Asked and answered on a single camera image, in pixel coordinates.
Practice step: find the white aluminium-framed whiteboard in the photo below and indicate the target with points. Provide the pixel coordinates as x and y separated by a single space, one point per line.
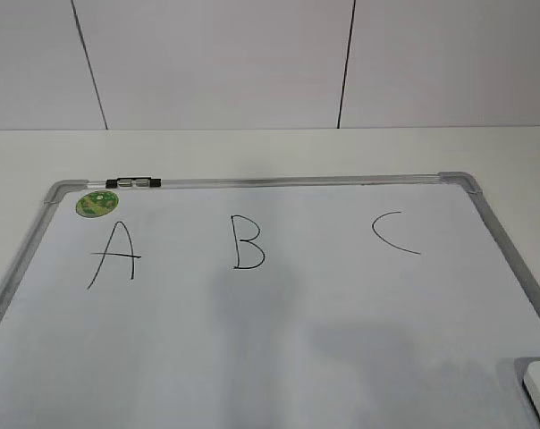
352 302

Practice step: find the round green magnet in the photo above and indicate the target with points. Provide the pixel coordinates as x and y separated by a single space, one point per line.
97 204

